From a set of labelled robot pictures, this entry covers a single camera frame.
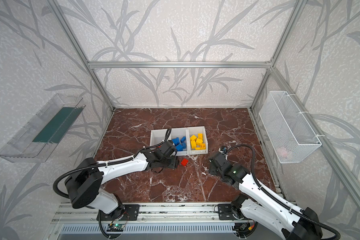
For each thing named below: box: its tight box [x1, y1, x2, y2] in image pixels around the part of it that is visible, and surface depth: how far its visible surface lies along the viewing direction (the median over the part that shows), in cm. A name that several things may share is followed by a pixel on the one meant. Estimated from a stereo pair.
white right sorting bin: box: [186, 126, 208, 155], surface depth 98 cm
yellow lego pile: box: [195, 138, 203, 146], surface depth 100 cm
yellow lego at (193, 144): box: [190, 141, 197, 149], surface depth 98 cm
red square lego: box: [181, 158, 189, 167], surface depth 93 cm
